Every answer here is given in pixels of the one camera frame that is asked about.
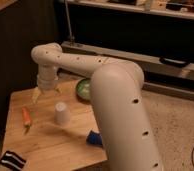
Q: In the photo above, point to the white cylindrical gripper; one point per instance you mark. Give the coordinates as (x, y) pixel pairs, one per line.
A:
(47, 79)

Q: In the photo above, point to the orange carrot toy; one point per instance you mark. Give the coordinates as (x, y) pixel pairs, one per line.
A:
(27, 120)

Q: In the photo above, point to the white shelf board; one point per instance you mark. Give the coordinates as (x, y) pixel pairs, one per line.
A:
(130, 8)

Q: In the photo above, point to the green bowl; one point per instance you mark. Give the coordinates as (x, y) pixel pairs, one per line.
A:
(83, 89)

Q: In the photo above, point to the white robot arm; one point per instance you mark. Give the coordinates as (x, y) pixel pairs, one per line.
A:
(115, 95)

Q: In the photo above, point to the metal pole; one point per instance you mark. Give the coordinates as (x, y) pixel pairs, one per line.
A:
(71, 37)

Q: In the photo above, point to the black white striped eraser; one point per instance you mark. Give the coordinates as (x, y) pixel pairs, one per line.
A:
(12, 161)

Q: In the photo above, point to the grey case with handle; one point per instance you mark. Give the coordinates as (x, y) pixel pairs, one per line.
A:
(162, 78)

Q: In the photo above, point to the blue sponge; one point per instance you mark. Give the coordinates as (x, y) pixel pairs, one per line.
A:
(94, 138)

